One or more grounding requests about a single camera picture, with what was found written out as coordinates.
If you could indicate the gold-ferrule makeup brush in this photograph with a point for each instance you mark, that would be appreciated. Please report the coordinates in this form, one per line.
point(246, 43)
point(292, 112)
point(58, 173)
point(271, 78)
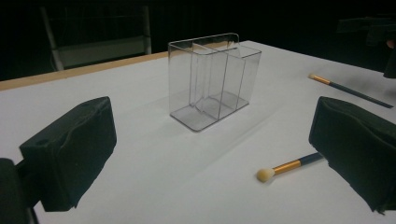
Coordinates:
point(348, 89)
point(288, 167)

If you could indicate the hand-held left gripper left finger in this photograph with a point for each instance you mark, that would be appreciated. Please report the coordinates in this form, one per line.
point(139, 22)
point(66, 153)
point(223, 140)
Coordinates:
point(77, 149)

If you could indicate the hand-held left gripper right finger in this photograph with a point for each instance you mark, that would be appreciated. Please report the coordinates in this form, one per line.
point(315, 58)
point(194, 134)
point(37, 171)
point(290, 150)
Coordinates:
point(358, 146)

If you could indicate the white table sheet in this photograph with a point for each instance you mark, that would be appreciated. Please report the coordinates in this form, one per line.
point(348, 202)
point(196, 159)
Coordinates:
point(155, 155)

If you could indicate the white metal frame stand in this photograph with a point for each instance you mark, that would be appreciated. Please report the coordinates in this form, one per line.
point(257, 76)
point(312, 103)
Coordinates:
point(99, 51)

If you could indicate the clear acrylic organizer box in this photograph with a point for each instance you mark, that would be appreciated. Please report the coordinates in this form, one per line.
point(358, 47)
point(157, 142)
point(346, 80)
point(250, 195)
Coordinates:
point(205, 115)

